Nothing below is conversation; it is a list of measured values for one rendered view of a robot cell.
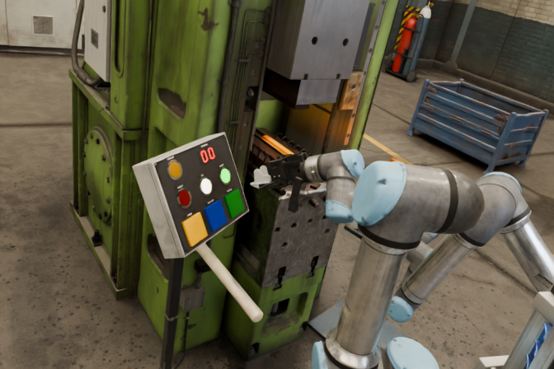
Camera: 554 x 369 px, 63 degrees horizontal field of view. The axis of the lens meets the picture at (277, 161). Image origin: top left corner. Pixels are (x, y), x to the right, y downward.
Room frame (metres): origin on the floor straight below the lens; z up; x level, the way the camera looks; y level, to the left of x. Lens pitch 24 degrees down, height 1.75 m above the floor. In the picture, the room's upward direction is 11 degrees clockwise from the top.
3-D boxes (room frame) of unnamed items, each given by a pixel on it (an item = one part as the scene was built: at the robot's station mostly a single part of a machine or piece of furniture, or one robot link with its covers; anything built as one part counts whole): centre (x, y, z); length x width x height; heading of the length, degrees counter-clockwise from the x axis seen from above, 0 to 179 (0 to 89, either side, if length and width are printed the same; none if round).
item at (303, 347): (1.60, -0.13, 0.01); 0.58 x 0.39 x 0.01; 131
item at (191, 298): (1.50, 0.25, 0.36); 0.09 x 0.07 x 0.12; 131
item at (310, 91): (1.80, 0.03, 1.32); 0.42 x 0.20 x 0.10; 41
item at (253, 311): (1.35, 0.10, 0.62); 0.44 x 0.05 x 0.05; 41
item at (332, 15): (1.83, 0.00, 1.56); 0.42 x 0.39 x 0.40; 41
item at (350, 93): (1.94, -0.26, 1.27); 0.09 x 0.02 x 0.17; 131
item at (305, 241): (1.84, 0.00, 0.69); 0.56 x 0.38 x 0.45; 41
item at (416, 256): (1.20, -0.52, 0.98); 0.11 x 0.08 x 0.09; 41
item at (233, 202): (1.25, 0.11, 1.01); 0.07 x 0.05 x 0.07; 156
